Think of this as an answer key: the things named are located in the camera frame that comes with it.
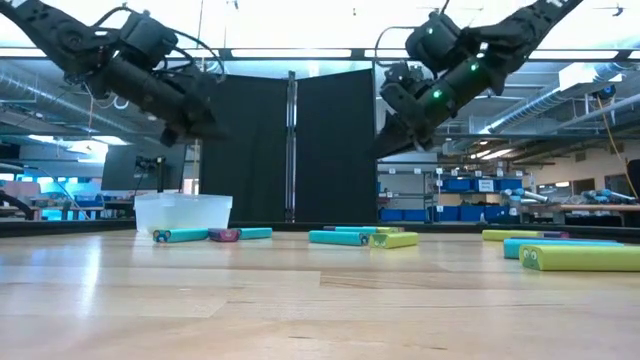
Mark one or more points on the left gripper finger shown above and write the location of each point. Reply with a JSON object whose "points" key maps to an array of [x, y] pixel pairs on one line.
{"points": [[212, 130]]}

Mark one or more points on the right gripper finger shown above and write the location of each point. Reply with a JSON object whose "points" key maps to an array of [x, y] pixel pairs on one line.
{"points": [[397, 140]]}

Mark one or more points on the teal foam block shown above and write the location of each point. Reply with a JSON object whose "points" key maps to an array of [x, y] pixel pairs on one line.
{"points": [[511, 248], [256, 233], [355, 229], [337, 238], [185, 235]]}

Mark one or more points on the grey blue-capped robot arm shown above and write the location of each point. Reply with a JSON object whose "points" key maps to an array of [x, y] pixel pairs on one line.
{"points": [[530, 196], [612, 195]]}

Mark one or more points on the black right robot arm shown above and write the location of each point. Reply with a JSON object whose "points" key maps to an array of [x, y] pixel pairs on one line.
{"points": [[525, 25]]}

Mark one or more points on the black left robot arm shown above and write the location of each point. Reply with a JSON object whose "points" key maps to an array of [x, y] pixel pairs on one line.
{"points": [[45, 30]]}

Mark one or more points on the metal shelving rack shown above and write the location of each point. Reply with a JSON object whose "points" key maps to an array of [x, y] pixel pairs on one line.
{"points": [[400, 194]]}

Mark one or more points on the black partition panel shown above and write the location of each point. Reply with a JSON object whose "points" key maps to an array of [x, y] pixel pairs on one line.
{"points": [[245, 175], [335, 150]]}

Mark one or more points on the blue storage bin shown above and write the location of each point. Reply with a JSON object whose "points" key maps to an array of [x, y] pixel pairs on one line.
{"points": [[510, 185], [416, 215], [391, 215], [500, 215], [446, 214], [457, 185], [472, 214]]}

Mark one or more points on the fluorescent ceiling light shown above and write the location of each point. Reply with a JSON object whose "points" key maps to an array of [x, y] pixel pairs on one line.
{"points": [[492, 154]]}

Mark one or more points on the blue bin with white label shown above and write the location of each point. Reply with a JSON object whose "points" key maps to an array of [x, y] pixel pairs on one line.
{"points": [[485, 185]]}

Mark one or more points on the clear plastic bin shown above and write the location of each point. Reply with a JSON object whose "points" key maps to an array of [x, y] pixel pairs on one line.
{"points": [[182, 212]]}

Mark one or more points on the dark background monitor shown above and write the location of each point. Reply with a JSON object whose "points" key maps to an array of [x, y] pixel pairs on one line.
{"points": [[120, 170]]}

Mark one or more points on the purple and teal bar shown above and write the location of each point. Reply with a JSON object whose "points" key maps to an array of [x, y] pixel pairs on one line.
{"points": [[223, 235]]}

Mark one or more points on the wooden workbench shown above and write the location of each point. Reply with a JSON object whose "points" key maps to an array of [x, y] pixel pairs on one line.
{"points": [[590, 207]]}

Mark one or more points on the black chair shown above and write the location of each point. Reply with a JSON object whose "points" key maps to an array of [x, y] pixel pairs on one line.
{"points": [[635, 177]]}

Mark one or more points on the ceiling fan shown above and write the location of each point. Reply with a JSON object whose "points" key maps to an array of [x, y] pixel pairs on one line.
{"points": [[618, 9]]}

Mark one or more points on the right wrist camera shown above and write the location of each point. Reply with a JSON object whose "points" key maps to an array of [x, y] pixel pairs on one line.
{"points": [[400, 87]]}

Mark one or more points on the silver spiral ceiling duct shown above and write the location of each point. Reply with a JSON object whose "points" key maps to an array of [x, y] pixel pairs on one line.
{"points": [[550, 100], [30, 90]]}

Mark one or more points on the white ceiling duct box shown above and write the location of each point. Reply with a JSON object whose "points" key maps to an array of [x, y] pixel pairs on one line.
{"points": [[590, 75]]}

